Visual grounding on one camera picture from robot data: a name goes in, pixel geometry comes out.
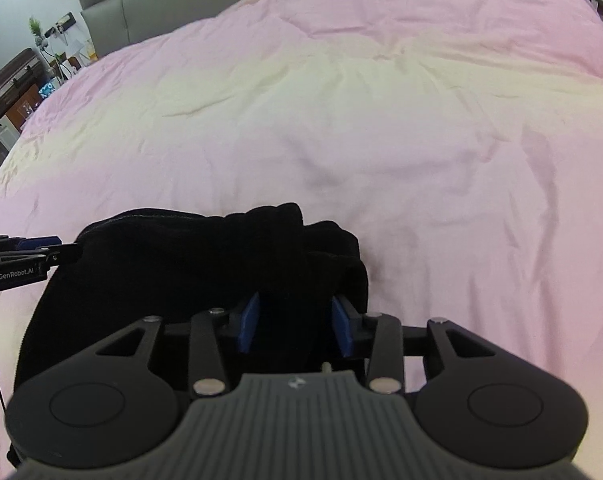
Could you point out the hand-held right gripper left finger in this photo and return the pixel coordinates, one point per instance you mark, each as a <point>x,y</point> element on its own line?
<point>249,321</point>

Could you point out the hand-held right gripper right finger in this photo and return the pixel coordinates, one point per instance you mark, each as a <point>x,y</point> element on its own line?
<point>342,327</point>

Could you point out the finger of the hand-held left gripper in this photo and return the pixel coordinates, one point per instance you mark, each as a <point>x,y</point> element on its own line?
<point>36,243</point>
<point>64,253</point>

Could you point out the black pants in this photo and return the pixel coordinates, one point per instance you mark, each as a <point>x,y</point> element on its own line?
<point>191,270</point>

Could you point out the wooden nightstand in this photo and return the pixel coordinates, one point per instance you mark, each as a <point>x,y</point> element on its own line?
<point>29,102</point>

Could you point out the brown suitcase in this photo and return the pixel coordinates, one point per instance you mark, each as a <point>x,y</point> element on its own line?
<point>9,80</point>

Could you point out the pink floral blanket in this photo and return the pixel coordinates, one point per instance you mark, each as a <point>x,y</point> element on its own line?
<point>361,125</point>

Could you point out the small green potted plant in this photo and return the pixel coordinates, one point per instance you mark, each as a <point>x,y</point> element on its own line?
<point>37,30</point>

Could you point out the grey padded headboard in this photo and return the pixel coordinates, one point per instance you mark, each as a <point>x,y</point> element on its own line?
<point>131,5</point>

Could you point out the black wall socket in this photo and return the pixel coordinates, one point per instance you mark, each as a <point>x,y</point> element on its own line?
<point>64,21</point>

